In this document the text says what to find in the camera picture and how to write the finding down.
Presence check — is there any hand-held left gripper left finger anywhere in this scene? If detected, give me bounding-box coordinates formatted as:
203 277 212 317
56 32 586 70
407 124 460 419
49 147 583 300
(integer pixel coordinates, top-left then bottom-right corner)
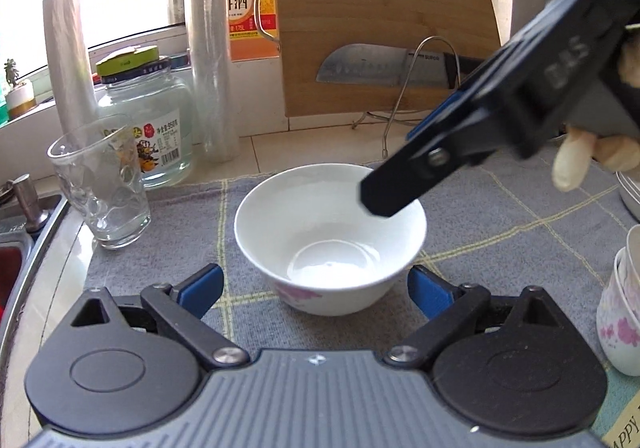
70 263 251 371

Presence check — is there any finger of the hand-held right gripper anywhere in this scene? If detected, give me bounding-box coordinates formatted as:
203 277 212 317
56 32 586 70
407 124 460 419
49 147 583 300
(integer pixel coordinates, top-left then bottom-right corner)
360 93 493 219

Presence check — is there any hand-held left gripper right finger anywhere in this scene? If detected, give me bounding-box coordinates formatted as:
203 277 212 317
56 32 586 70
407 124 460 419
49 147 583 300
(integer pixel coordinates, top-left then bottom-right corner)
389 265 557 371

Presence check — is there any white pink floral bowl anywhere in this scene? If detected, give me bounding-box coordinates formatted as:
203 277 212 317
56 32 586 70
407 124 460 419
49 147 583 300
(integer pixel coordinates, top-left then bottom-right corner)
624 224 640 289
596 246 640 377
234 164 428 316

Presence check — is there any white fruit print plate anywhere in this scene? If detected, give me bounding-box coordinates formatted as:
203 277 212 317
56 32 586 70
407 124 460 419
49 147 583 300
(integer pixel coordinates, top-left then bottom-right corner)
616 170 640 199
620 190 640 223

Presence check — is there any person's right hand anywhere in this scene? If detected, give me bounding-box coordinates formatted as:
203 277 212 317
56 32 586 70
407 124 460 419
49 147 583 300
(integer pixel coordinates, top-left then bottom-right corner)
551 33 640 193

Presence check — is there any grey checked towel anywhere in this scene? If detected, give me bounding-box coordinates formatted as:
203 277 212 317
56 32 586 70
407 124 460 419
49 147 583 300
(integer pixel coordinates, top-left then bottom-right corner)
0 160 640 448

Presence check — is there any clear drinking glass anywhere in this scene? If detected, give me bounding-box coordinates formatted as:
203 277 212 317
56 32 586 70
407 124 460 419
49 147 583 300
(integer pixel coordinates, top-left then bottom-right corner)
47 114 152 250

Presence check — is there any glass jar with green lid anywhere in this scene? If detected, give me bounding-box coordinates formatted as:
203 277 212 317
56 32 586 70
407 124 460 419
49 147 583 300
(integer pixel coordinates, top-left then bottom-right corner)
94 45 195 189

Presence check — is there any wooden cutting board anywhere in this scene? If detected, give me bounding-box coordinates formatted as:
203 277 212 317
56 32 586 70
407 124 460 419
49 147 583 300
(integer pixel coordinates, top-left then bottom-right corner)
271 0 502 119

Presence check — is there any red basin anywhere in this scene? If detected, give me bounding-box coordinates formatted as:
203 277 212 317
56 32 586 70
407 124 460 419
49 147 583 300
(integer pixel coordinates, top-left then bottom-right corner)
0 248 26 324

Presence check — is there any metal sink fitting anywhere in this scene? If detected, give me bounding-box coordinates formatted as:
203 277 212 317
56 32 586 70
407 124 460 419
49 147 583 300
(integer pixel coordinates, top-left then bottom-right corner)
5 173 56 234

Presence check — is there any steel sink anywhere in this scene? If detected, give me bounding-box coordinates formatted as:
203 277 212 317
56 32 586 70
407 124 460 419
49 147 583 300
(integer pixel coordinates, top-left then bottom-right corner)
0 193 71 329

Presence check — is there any tall clear plastic wrap roll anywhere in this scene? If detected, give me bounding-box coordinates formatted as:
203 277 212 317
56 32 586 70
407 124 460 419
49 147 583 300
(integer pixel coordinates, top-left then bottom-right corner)
187 0 242 163

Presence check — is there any yellow greeting card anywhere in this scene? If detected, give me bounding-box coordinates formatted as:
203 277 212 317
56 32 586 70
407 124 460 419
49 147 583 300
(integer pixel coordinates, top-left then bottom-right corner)
600 410 640 448

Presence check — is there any small potted plant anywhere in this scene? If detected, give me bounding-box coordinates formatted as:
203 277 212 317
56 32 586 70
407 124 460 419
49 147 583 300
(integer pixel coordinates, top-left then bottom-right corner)
0 58 36 121

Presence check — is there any short plastic wrap roll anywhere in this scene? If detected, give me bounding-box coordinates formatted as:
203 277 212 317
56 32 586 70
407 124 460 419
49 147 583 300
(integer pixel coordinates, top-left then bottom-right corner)
42 0 98 129

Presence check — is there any metal wire rack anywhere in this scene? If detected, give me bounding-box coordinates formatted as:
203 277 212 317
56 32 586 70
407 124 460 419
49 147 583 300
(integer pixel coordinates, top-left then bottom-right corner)
350 34 463 159

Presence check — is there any black handled kitchen knife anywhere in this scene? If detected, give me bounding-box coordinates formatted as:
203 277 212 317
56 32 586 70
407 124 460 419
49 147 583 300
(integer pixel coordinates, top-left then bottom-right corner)
315 43 488 91

